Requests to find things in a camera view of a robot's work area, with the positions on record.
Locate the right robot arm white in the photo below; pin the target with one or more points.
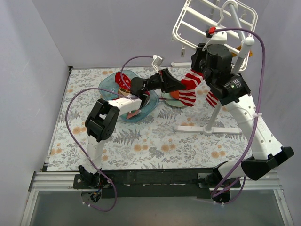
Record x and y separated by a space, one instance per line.
267 151

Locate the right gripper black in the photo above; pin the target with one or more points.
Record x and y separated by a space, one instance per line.
196 59

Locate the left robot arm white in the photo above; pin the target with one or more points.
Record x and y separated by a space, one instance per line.
103 117

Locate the orange saucer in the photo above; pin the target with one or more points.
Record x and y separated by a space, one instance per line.
175 95

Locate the yellow sock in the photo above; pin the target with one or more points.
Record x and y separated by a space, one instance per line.
243 53

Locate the light green plate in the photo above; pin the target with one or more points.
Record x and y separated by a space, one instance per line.
171 101

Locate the red snowflake sock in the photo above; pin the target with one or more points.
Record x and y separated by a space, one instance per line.
122 80

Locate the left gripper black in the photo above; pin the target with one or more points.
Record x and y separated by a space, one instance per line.
162 80

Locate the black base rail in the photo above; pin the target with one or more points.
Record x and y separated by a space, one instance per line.
189 182

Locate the white clip hanger rack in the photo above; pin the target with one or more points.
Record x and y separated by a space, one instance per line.
197 16

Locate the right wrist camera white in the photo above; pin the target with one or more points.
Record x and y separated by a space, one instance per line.
214 37

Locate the teal plastic basin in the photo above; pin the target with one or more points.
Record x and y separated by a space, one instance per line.
110 84

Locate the metal drying stand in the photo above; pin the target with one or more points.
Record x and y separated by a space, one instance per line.
225 83

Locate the red white striped sock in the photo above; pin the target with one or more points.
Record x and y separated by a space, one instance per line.
191 80

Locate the beige brown striped sock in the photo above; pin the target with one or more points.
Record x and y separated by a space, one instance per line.
123 91

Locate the purple fork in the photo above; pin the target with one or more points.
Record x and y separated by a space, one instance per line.
168 99

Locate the pink sock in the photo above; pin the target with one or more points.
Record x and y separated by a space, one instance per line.
133 113

